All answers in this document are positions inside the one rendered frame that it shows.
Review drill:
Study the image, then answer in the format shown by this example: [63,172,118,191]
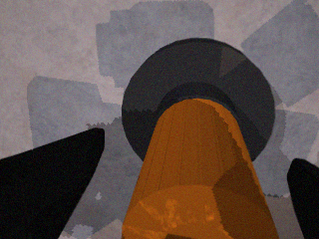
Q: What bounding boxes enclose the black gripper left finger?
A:
[0,127,105,239]

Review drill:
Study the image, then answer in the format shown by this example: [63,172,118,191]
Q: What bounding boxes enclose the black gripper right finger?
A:
[287,158,319,239]

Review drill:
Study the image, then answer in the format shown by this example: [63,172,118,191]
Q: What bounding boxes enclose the orange knob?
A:
[121,99,279,239]

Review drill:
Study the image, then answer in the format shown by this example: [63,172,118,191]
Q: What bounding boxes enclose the dark grey round pedestal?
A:
[122,38,275,162]

